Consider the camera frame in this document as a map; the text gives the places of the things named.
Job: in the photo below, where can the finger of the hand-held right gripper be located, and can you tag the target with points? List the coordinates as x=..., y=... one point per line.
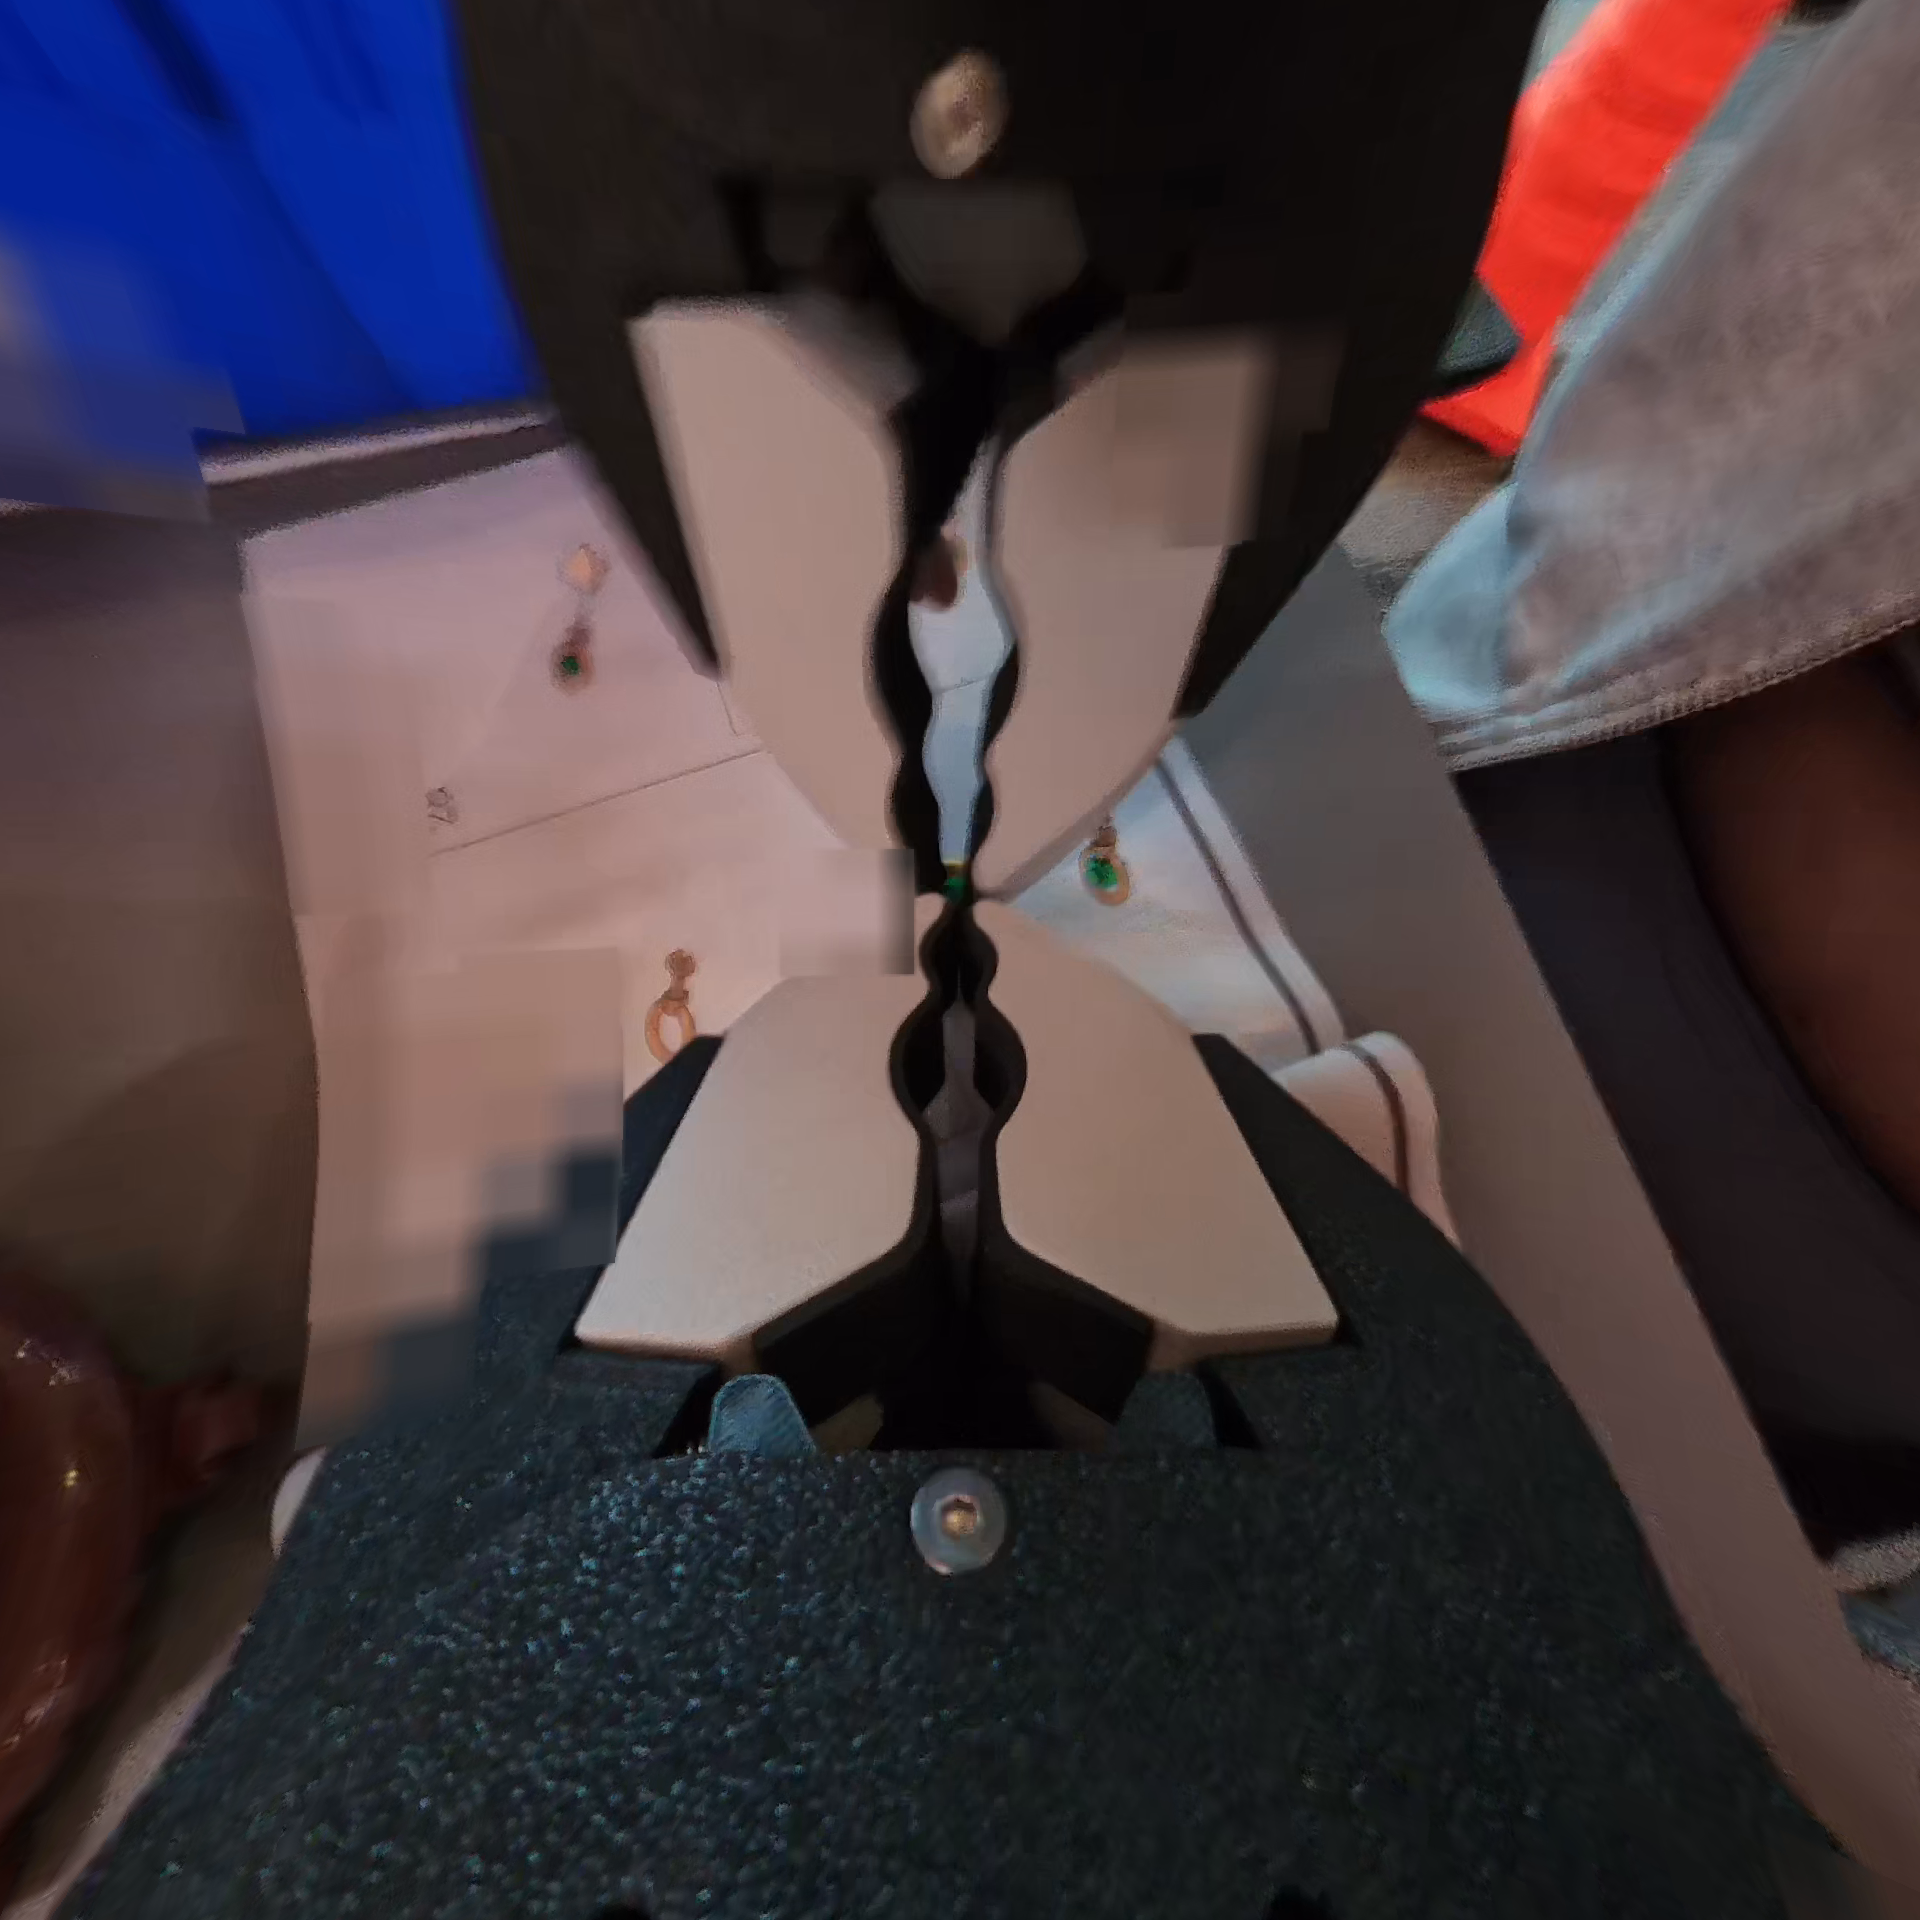
x=1126, y=570
x=763, y=510

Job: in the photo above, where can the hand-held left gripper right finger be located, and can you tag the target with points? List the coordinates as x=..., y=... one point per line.
x=1142, y=1171

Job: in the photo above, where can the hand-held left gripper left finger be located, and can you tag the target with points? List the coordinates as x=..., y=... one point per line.
x=779, y=1171

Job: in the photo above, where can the grey desk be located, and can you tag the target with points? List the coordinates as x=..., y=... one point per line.
x=1501, y=1050

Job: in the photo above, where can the blue sheet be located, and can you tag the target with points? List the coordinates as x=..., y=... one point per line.
x=301, y=181

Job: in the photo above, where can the white instruction booklet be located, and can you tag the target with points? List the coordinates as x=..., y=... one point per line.
x=523, y=840

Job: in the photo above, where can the person's dark garment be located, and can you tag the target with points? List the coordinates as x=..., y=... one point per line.
x=1725, y=1050

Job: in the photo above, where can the person in grey jacket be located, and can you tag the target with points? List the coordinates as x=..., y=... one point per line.
x=1725, y=451

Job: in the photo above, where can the orange cone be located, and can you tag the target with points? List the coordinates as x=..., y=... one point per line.
x=1605, y=181

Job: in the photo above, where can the brown plastic pot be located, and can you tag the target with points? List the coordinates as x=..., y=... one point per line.
x=59, y=1501

